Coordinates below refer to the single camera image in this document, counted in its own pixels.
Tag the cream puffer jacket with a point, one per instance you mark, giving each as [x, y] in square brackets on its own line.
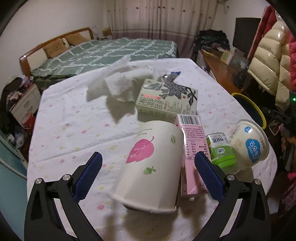
[282, 94]

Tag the white plastic bowl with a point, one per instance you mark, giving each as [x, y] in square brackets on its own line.
[249, 143]

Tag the white tissue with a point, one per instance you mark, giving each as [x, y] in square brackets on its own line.
[120, 80]

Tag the green checked duvet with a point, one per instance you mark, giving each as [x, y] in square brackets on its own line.
[95, 54]

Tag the brown pillow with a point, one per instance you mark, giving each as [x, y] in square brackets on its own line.
[55, 48]
[75, 39]

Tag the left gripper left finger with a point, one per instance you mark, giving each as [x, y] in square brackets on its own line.
[42, 220]

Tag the green white tea box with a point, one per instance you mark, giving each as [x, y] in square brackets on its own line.
[166, 100]

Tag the wooden low dresser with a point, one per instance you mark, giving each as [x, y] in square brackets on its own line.
[218, 70]

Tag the pile of clothes on dresser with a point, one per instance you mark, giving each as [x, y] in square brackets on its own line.
[211, 41]

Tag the white dotted tablecloth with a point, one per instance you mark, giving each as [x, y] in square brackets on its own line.
[69, 129]

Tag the wooden bed with headboard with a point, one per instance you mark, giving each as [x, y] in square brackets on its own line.
[37, 56]

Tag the tissue box on far nightstand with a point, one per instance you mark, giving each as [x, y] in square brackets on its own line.
[107, 32]

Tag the yellow rimmed dark trash bin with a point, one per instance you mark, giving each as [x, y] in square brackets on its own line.
[251, 108]

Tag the white bedside cabinet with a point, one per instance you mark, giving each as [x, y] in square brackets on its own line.
[28, 103]

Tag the pink drink carton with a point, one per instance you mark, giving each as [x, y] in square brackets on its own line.
[192, 185]

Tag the silver foil wrapper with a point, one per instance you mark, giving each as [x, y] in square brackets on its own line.
[169, 77]

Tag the brown pillow right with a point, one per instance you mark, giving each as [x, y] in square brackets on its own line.
[75, 39]

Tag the brown pillow left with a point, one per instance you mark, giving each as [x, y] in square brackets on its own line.
[55, 48]

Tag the white paper cup pink leaf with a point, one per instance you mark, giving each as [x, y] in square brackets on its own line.
[149, 179]

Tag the green yogurt bottle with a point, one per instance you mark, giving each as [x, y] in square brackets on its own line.
[221, 153]

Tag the pink white curtain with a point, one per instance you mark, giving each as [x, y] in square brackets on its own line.
[174, 20]

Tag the black television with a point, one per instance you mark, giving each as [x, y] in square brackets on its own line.
[244, 33]

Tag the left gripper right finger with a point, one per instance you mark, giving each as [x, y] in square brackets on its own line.
[253, 219]

